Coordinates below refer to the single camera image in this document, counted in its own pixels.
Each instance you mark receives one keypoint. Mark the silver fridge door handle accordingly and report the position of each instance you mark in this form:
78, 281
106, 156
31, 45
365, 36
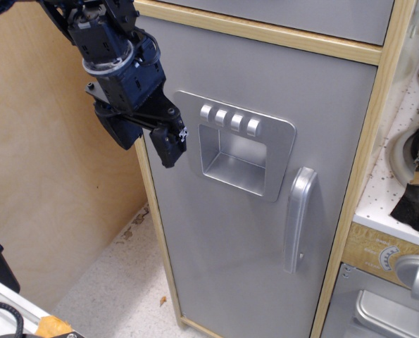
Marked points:
297, 206

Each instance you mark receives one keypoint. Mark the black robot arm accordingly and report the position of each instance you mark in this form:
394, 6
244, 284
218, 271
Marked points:
102, 30

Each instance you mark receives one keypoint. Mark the silver fridge door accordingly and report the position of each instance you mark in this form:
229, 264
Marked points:
250, 209

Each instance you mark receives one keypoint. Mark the silver oven door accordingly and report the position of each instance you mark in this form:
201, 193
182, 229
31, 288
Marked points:
340, 320

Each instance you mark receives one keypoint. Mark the silver oven knob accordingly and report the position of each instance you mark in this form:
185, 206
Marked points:
407, 272

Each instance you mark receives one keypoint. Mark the orange tape piece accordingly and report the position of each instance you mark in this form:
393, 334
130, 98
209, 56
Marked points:
51, 326

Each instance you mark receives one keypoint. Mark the white speckled stove top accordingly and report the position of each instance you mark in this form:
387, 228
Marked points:
387, 181

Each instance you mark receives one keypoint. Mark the wooden toy kitchen cabinet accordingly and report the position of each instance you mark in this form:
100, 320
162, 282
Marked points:
384, 57

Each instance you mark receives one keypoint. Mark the silver freezer door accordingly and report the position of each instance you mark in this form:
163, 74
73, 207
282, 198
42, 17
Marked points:
358, 20

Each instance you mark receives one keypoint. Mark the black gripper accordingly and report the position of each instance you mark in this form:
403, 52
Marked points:
128, 98

